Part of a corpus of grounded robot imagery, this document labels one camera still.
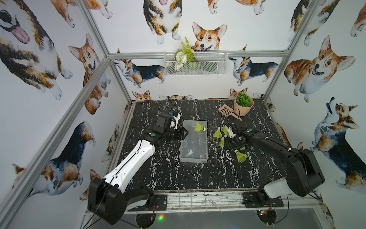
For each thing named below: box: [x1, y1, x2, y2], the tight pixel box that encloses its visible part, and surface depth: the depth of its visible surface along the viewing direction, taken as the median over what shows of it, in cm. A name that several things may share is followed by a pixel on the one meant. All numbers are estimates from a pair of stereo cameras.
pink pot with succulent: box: [233, 92, 255, 117], surface depth 105 cm
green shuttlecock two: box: [212, 126, 223, 139], surface depth 100 cm
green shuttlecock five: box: [233, 149, 248, 164], surface depth 90 cm
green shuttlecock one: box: [194, 122, 207, 132], surface depth 102 cm
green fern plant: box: [174, 36, 195, 72], surface depth 84 cm
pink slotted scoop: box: [218, 104, 243, 122], surface depth 116 cm
